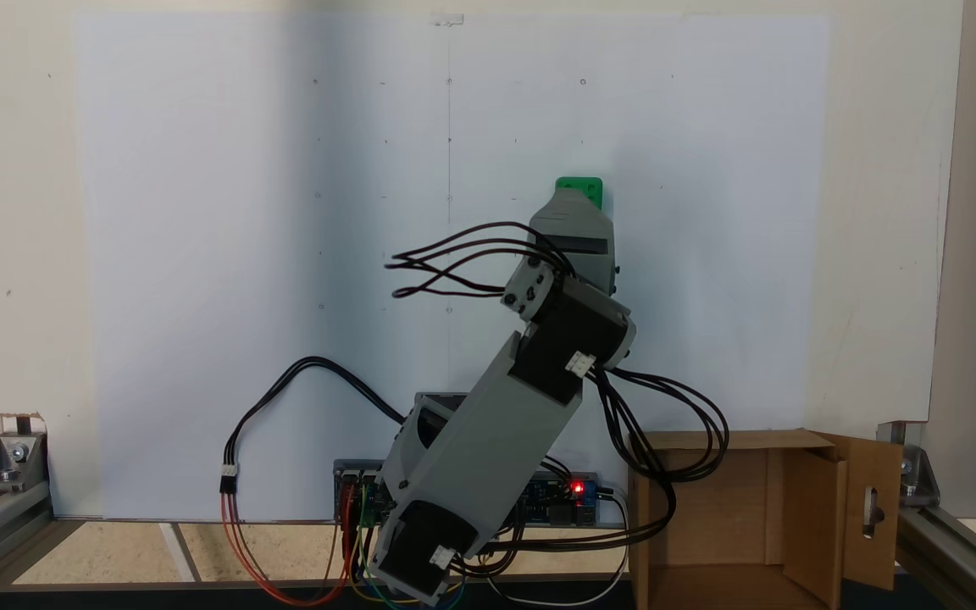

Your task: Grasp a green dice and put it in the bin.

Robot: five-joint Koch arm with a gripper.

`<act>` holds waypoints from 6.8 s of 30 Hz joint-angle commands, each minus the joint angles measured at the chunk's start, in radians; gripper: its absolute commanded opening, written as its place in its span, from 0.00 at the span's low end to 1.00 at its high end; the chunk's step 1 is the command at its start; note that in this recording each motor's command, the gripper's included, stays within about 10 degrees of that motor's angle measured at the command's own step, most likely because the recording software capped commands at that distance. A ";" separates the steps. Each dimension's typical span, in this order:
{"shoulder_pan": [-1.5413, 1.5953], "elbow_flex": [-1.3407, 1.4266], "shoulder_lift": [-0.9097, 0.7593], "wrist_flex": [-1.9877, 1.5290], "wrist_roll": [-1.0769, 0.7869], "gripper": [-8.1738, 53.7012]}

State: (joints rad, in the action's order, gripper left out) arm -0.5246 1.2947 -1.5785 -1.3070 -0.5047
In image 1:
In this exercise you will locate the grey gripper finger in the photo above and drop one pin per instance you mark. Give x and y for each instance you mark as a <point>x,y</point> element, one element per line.
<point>573,216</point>

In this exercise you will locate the green die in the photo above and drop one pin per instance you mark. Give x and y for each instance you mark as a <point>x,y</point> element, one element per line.
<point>581,186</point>

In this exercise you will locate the clear tape piece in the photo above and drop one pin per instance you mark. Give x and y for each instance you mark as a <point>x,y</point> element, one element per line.
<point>448,19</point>

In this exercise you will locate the blue circuit board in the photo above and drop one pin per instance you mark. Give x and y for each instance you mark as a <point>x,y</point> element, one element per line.
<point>568,500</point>

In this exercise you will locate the brown cardboard box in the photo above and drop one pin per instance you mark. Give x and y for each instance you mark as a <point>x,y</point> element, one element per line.
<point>751,517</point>

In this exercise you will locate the white paper sheet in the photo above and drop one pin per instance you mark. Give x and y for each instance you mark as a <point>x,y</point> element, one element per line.
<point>200,254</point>

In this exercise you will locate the tall aluminium post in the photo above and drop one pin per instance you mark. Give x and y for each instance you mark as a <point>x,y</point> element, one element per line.
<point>975,254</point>

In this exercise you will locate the metal corner bracket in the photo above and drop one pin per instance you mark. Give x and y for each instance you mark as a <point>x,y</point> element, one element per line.
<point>12,462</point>
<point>916,474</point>

